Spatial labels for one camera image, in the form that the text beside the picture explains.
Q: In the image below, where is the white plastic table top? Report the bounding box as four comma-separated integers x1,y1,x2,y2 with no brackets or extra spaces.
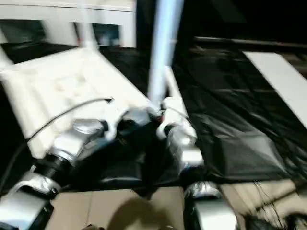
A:
0,46,154,159

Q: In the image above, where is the black work mat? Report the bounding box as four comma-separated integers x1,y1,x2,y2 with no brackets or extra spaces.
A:
0,40,307,199

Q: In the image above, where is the white side board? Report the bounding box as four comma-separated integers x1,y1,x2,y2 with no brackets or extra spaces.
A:
241,51,307,121

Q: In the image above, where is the white glass-door cabinet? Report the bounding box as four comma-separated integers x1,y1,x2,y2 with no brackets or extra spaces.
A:
0,0,137,48

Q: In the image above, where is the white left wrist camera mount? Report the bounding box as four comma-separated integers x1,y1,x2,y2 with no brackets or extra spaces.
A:
105,100,130,142

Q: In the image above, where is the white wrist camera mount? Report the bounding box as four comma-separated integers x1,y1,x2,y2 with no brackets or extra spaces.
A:
105,100,130,142
156,96,193,141

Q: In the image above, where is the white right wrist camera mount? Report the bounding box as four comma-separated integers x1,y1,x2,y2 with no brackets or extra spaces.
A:
156,96,193,141

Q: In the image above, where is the black floor cable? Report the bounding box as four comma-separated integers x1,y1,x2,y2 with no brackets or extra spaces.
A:
253,179,289,217

